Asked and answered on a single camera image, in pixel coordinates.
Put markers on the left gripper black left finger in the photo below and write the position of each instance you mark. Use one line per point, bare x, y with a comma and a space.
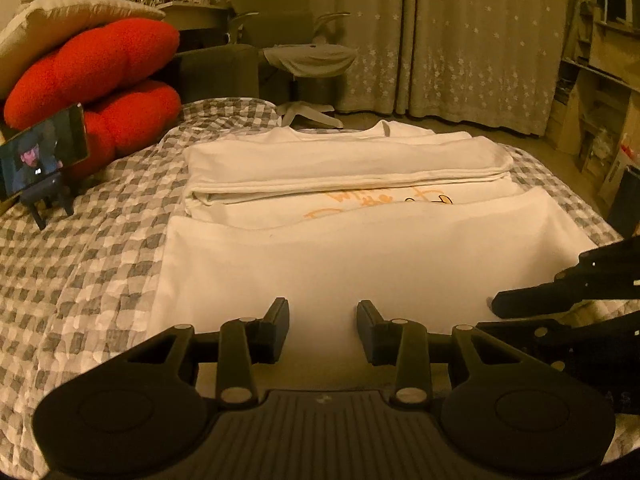
244, 342

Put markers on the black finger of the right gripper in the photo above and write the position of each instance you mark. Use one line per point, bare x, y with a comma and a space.
603, 356
544, 299

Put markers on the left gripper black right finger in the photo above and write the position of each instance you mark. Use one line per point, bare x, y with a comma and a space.
401, 343

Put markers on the white Pooh t-shirt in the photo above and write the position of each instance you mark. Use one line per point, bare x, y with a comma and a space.
428, 227

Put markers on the black box on floor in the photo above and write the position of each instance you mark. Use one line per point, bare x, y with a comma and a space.
625, 210

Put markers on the wooden shelf unit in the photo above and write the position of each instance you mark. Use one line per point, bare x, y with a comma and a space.
595, 113

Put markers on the grey checkered bed quilt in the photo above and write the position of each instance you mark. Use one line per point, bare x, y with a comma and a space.
88, 393

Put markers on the black phone stand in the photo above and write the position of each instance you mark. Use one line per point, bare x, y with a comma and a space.
52, 189

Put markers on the grey star curtain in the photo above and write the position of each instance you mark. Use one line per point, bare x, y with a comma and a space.
492, 62

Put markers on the smartphone playing video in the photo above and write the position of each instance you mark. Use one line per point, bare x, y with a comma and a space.
56, 143

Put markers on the grey garment on chair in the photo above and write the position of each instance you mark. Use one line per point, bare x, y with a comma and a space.
311, 60

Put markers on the red knitted cushion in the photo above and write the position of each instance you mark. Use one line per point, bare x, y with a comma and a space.
107, 70

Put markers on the white desk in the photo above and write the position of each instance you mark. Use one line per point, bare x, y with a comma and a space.
190, 16

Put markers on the grey office chair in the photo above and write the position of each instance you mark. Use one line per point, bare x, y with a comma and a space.
268, 23

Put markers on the beige pillow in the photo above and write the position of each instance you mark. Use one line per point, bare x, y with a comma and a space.
43, 25

